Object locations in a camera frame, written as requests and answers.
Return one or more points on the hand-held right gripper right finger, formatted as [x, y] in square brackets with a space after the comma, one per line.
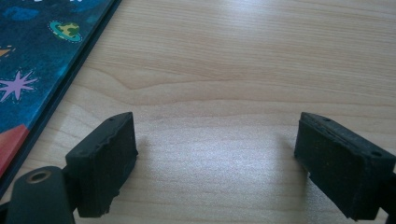
[342, 168]

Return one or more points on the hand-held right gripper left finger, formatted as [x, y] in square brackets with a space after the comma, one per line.
[102, 161]

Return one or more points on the blue cartoon picture book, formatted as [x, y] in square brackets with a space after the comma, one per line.
[31, 62]

